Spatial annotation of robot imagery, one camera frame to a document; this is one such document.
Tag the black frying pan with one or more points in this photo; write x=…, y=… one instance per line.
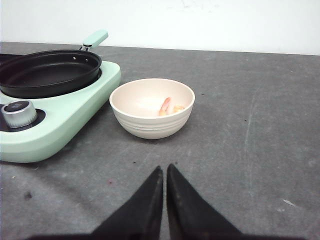
x=54, y=72

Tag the pink shrimp piece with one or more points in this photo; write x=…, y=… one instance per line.
x=163, y=111

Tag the silver right control knob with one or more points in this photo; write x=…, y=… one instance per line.
x=19, y=113

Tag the mint green breakfast maker base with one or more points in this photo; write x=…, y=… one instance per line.
x=64, y=116

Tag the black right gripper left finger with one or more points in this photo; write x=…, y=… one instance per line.
x=140, y=217

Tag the pale shrimp piece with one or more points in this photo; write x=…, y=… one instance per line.
x=178, y=108

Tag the beige ribbed bowl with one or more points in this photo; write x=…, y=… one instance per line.
x=136, y=106

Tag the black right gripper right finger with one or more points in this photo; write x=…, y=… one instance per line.
x=190, y=217

